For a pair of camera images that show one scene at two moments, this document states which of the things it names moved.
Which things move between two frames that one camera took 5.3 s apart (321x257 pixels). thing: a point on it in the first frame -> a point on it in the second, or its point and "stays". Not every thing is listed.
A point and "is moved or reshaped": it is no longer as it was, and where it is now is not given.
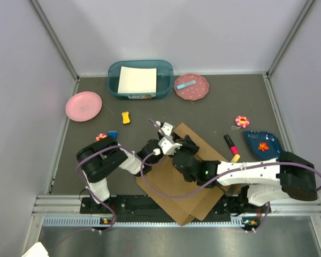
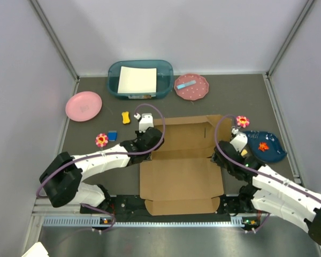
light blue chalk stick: [182, 85] stays
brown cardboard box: [185, 199] is moved or reshaped
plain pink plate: [83, 106] stays
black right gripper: [188, 144] -> [216, 159]
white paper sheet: [137, 80] stays
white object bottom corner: [37, 250] stays
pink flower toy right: [242, 121] stays
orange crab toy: [263, 146] stays
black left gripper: [174, 136] -> [139, 135]
